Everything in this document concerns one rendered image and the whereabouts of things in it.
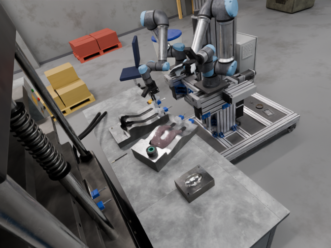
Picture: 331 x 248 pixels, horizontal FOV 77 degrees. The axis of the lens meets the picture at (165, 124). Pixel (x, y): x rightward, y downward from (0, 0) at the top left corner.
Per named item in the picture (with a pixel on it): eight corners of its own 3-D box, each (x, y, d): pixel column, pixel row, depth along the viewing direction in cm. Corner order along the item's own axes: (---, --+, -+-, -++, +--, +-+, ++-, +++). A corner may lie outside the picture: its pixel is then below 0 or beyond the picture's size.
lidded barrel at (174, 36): (176, 60, 483) (170, 27, 436) (192, 67, 439) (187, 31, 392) (154, 71, 465) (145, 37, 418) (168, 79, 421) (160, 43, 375)
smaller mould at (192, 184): (200, 170, 142) (199, 164, 138) (215, 185, 131) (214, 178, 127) (176, 186, 136) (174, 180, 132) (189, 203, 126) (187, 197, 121)
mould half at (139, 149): (175, 120, 188) (172, 111, 181) (198, 130, 172) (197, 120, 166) (134, 157, 164) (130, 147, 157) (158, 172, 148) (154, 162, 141)
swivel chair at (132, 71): (149, 82, 428) (136, 34, 367) (157, 93, 387) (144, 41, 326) (123, 91, 419) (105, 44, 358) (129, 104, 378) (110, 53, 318)
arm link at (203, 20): (198, -5, 139) (179, 67, 145) (213, -7, 133) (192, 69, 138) (205, 4, 149) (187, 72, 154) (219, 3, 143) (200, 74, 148)
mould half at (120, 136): (156, 109, 208) (152, 98, 200) (169, 121, 189) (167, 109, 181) (110, 133, 194) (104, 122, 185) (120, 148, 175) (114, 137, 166)
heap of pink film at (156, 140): (168, 124, 177) (166, 117, 172) (184, 132, 166) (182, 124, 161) (147, 143, 164) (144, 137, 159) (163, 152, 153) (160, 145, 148)
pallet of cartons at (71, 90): (89, 87, 468) (76, 58, 426) (97, 105, 400) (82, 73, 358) (36, 108, 441) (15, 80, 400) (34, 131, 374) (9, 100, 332)
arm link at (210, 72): (201, 71, 148) (200, 56, 141) (215, 73, 142) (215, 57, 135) (195, 76, 144) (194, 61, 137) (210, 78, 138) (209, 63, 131)
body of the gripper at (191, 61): (195, 76, 121) (206, 67, 127) (192, 62, 116) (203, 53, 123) (184, 76, 126) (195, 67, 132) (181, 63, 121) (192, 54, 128)
